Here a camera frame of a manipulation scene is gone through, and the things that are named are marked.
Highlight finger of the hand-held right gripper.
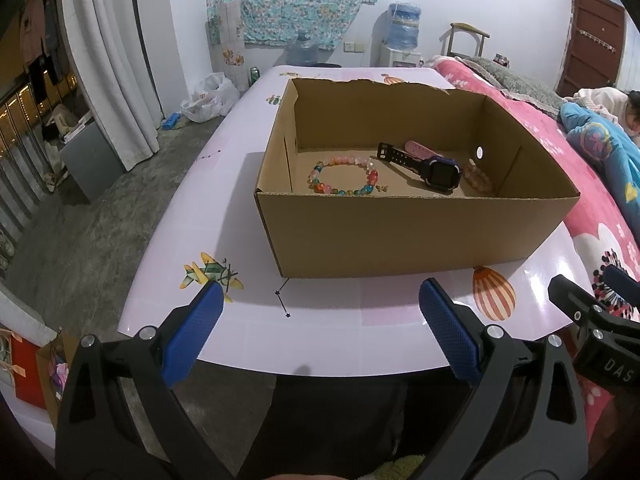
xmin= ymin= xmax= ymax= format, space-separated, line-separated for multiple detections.
xmin=548 ymin=274 xmax=640 ymax=392
xmin=602 ymin=264 xmax=640 ymax=321

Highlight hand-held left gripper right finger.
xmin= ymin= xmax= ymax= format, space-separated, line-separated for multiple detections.
xmin=415 ymin=277 xmax=590 ymax=480

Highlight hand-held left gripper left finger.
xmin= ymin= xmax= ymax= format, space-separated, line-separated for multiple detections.
xmin=54 ymin=280 xmax=236 ymax=480

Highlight brown cardboard box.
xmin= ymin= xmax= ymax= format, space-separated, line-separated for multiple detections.
xmin=254 ymin=76 xmax=582 ymax=280

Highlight pink bead bracelet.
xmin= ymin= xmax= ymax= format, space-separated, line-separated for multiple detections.
xmin=462 ymin=162 xmax=496 ymax=195

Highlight multicoloured bead bracelet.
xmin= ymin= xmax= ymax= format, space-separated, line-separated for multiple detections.
xmin=307 ymin=155 xmax=380 ymax=198

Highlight blue printed blanket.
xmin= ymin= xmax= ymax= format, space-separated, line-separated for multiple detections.
xmin=559 ymin=102 xmax=640 ymax=248

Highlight fluffy white green garment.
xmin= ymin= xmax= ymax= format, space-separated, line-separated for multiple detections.
xmin=365 ymin=452 xmax=426 ymax=480

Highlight small cardboard box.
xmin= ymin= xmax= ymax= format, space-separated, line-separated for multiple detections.
xmin=35 ymin=332 xmax=76 ymax=426

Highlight person's dark trousers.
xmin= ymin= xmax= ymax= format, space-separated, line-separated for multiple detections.
xmin=235 ymin=372 xmax=436 ymax=480

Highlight purple black smartwatch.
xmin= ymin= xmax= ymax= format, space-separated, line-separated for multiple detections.
xmin=376 ymin=141 xmax=463 ymax=195

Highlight red paper bag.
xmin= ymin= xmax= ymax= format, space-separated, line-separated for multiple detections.
xmin=0 ymin=327 xmax=48 ymax=408

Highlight pink floral blanket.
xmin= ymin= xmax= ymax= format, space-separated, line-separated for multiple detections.
xmin=432 ymin=57 xmax=640 ymax=443

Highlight grey metal cabinet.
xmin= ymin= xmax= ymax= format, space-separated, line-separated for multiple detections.
xmin=60 ymin=120 xmax=126 ymax=203

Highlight white plastic bag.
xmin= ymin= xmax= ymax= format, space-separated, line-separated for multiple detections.
xmin=180 ymin=72 xmax=241 ymax=123

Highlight grey blanket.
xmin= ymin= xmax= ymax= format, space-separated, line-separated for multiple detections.
xmin=457 ymin=55 xmax=568 ymax=113

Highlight brown wooden door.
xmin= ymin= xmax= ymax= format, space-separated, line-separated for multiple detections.
xmin=555 ymin=0 xmax=626 ymax=98

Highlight lit display shelf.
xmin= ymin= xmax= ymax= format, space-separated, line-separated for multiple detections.
xmin=0 ymin=72 xmax=81 ymax=241

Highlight white curtain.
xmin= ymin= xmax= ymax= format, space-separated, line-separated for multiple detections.
xmin=60 ymin=0 xmax=163 ymax=171

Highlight white water dispenser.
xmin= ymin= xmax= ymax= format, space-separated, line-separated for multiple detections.
xmin=377 ymin=42 xmax=426 ymax=68

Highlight large clear water bottle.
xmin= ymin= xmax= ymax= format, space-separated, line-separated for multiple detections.
xmin=286 ymin=30 xmax=321 ymax=67

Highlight wooden chair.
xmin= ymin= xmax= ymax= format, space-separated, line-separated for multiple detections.
xmin=445 ymin=22 xmax=491 ymax=61

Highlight hanging clothes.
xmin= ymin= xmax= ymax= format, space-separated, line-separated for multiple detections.
xmin=20 ymin=0 xmax=68 ymax=88

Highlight pink watch strap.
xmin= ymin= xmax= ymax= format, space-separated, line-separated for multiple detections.
xmin=404 ymin=140 xmax=446 ymax=162

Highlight floral wall cloth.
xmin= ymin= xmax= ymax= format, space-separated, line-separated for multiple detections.
xmin=206 ymin=0 xmax=379 ymax=52

